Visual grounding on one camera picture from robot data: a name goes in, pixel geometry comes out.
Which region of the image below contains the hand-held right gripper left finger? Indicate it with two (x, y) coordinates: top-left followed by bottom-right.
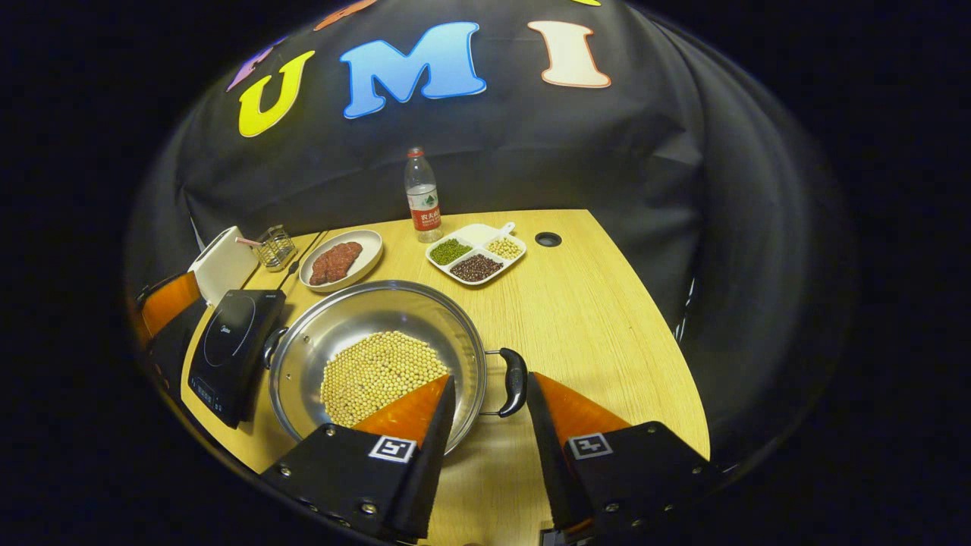
(260, 374), (457, 542)

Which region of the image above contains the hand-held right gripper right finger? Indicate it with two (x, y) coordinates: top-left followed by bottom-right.
(526, 372), (720, 541)

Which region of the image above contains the black induction cooktop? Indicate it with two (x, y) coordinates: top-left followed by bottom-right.
(187, 288), (288, 430)

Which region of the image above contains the stainless steel pot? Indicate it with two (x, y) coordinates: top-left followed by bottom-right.
(263, 279), (529, 456)

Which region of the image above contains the white toaster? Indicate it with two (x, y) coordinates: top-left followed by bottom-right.
(188, 226), (260, 306)

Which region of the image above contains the large soybean pile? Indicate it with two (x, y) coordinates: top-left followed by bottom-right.
(320, 331), (450, 428)

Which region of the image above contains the white round plate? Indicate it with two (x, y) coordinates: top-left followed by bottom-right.
(299, 230), (384, 293)

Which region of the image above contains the dark red bean portion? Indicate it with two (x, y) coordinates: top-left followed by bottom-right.
(450, 254), (503, 283)

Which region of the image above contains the green mung bean portion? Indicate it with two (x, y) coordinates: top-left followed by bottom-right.
(430, 238), (473, 266)

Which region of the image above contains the white divided dish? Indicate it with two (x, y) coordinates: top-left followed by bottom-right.
(426, 221), (527, 287)

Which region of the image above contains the clear plastic water bottle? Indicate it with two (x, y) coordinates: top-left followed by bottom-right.
(404, 146), (443, 243)

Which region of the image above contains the metal wire utensil holder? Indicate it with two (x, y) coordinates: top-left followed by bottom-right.
(254, 224), (298, 272)

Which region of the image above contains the black power cable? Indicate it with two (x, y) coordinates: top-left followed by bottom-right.
(277, 230), (329, 295)

